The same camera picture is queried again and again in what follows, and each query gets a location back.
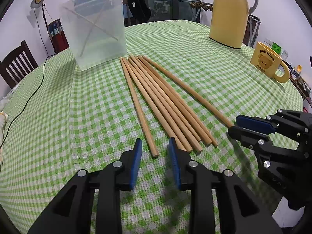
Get wooden chopstick six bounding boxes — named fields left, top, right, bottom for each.
left=137, top=56, right=218, bottom=147

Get wooden chopstick four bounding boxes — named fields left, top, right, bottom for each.
left=129, top=55, right=202, bottom=142

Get yellow bear mug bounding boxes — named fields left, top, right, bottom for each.
left=250, top=42, right=290, bottom=83

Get wooden chopstick three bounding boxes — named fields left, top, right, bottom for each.
left=126, top=58, right=204, bottom=154

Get wooden chopstick five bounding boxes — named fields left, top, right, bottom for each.
left=136, top=57, right=212, bottom=144

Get wooden chopstick two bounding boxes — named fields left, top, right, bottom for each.
left=121, top=58, right=192, bottom=152

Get green checkered tablecloth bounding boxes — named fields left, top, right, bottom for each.
left=1, top=20, right=303, bottom=233

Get yellow thermos jug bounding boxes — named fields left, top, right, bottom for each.
left=209, top=0, right=259, bottom=49

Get beige work gloves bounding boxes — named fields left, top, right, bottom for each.
left=0, top=112, right=7, bottom=147

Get wooden chopstick one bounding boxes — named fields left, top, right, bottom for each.
left=120, top=58, right=159, bottom=159

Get drying rack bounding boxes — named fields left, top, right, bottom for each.
left=189, top=1, right=213, bottom=22

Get dark wooden chair left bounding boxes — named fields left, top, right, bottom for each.
left=1, top=40, right=38, bottom=89

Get black bag on chair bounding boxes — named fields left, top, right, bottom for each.
left=127, top=0, right=151, bottom=23

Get clear plastic container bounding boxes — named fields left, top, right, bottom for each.
left=60, top=0, right=126, bottom=71

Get studio lamp on stand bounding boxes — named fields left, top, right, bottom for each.
left=30, top=0, right=56, bottom=56

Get red folded item by wall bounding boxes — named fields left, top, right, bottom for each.
left=48, top=19, right=69, bottom=54

